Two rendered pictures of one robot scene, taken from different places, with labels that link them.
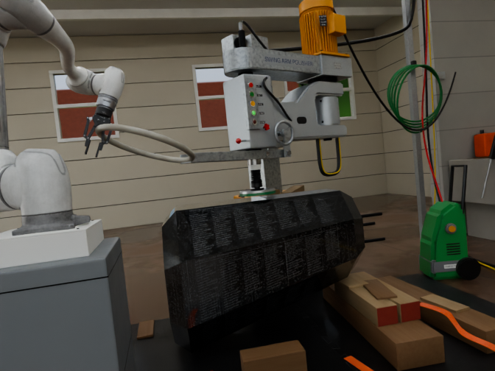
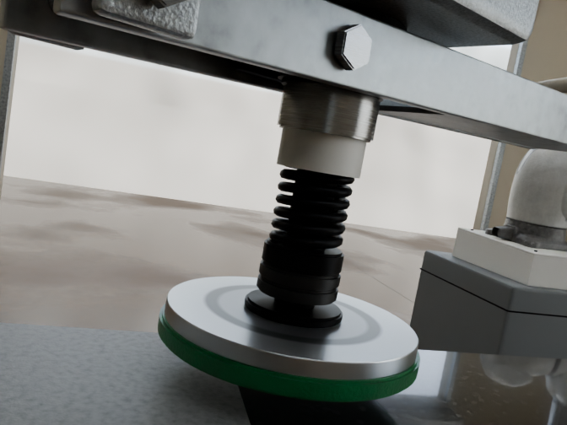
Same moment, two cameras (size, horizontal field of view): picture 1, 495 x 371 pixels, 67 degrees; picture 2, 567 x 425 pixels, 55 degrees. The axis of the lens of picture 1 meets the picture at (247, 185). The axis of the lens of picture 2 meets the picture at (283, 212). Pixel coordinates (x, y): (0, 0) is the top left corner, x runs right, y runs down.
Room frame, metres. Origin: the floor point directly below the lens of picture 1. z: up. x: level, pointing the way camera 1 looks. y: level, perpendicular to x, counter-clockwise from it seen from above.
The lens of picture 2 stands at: (2.71, -0.11, 1.01)
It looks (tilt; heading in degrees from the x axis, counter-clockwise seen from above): 6 degrees down; 175
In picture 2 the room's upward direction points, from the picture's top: 10 degrees clockwise
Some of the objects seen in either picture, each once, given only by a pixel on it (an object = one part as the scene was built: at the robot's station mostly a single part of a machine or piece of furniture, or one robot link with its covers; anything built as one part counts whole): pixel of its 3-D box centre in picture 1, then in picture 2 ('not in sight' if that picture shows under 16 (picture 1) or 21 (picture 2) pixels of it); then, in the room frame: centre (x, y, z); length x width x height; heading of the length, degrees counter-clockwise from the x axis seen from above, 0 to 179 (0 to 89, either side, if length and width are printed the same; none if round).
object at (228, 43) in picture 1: (233, 46); not in sight; (3.10, 0.00, 2.00); 0.20 x 0.18 x 0.15; 12
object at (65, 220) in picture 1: (54, 220); (527, 232); (1.28, 0.67, 0.91); 0.22 x 0.18 x 0.06; 106
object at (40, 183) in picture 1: (41, 180); (548, 183); (1.28, 0.69, 1.05); 0.18 x 0.16 x 0.22; 79
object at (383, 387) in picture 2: (257, 191); (290, 321); (2.26, -0.06, 0.87); 0.22 x 0.22 x 0.04
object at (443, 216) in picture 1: (443, 221); not in sight; (2.96, -1.52, 0.43); 0.35 x 0.35 x 0.87; 87
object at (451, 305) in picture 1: (443, 302); not in sight; (2.11, -1.05, 0.13); 0.25 x 0.10 x 0.01; 20
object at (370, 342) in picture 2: (257, 191); (291, 317); (2.26, -0.06, 0.87); 0.21 x 0.21 x 0.01
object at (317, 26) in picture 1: (319, 31); not in sight; (2.63, -0.60, 1.90); 0.31 x 0.28 x 0.40; 36
